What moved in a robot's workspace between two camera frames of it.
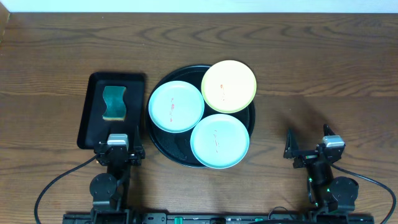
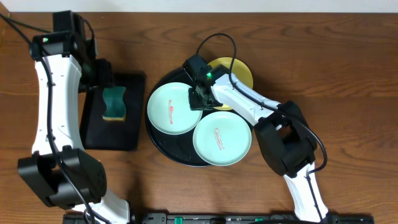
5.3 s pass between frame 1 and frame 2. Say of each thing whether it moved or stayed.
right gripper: moved
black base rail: stayed
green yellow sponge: stayed
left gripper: moved
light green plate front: stayed
